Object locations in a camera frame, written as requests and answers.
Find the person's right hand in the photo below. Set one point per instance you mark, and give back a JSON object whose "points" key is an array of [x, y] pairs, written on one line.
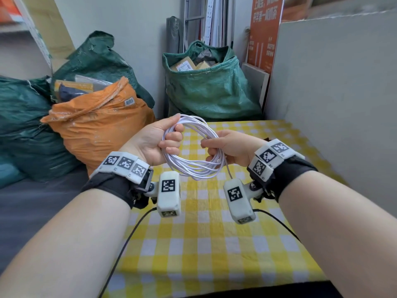
{"points": [[238, 145]]}

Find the person's left hand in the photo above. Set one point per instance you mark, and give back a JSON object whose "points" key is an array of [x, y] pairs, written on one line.
{"points": [[149, 142]]}

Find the person's left forearm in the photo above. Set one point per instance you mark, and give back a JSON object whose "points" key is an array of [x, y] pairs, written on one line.
{"points": [[62, 245]]}

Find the person's legs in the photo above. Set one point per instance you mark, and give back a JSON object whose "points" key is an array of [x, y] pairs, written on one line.
{"points": [[263, 290]]}

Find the white marker wrist band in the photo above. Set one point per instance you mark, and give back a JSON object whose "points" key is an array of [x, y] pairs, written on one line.
{"points": [[124, 166], [273, 155]]}

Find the orange woven sack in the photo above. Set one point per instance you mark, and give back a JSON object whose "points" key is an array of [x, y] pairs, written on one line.
{"points": [[99, 130]]}

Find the upright open green sack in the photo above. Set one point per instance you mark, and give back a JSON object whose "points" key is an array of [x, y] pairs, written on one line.
{"points": [[214, 89]]}

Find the small pale leaning board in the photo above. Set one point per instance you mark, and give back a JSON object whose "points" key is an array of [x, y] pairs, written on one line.
{"points": [[256, 80]]}

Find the clear plastic parcel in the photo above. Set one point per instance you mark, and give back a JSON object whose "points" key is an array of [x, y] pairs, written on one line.
{"points": [[96, 82]]}

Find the labelled cardboard box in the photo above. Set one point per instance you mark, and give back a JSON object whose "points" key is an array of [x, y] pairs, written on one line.
{"points": [[183, 65]]}

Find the small plain cardboard box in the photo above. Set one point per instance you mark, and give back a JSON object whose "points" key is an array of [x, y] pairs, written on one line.
{"points": [[203, 65]]}

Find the yellow flat parcel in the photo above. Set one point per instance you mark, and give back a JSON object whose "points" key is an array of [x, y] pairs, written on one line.
{"points": [[79, 85]]}

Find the dark blue parcel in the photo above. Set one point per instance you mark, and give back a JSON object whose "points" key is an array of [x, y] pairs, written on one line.
{"points": [[71, 93]]}

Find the grey plastic parcel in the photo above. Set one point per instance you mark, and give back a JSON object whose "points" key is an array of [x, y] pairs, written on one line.
{"points": [[207, 55]]}

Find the large grey board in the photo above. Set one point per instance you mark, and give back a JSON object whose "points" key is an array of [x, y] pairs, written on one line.
{"points": [[335, 105]]}

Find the yellow checkered tablecloth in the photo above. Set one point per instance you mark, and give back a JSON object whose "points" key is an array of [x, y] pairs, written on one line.
{"points": [[204, 245]]}

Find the orange poster board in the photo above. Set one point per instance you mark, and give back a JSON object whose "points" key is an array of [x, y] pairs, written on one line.
{"points": [[263, 37]]}

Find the grey folded cover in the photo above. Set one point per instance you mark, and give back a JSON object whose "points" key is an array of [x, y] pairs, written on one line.
{"points": [[174, 34]]}

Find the dark green woven sack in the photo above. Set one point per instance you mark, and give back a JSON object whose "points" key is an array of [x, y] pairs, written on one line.
{"points": [[28, 130]]}

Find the bundle of leaning boards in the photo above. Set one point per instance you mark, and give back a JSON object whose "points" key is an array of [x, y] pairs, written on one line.
{"points": [[225, 20]]}

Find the blue plastic bag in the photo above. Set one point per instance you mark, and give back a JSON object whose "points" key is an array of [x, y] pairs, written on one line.
{"points": [[9, 173]]}

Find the red box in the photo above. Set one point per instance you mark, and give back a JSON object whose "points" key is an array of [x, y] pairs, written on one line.
{"points": [[9, 9]]}

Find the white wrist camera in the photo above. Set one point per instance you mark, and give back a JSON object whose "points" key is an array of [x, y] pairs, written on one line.
{"points": [[169, 195], [238, 201]]}

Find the grey metal frame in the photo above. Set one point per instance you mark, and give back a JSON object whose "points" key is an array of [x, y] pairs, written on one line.
{"points": [[193, 18]]}

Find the brown wooden frame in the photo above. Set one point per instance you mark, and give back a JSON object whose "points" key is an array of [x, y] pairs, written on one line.
{"points": [[294, 12]]}

